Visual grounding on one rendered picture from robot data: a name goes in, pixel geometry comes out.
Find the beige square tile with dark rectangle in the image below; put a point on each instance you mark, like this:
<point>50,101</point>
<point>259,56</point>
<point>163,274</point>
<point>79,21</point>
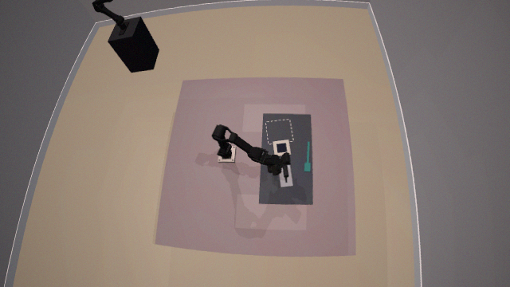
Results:
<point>280,147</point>

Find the teal small trowel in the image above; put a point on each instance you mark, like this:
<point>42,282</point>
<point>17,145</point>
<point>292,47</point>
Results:
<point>307,165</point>

